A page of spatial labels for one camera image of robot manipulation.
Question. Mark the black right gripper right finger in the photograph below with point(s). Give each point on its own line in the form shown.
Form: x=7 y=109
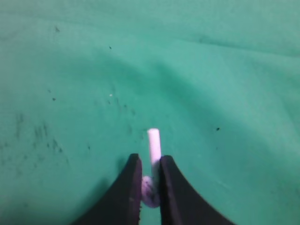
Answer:
x=180 y=204

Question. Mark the white bluetooth earbud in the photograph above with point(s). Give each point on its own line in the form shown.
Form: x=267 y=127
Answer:
x=150 y=184

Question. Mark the green table cloth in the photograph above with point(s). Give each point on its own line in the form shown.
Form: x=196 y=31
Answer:
x=81 y=82

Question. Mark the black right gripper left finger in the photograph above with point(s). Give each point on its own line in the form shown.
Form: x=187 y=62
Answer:
x=121 y=203

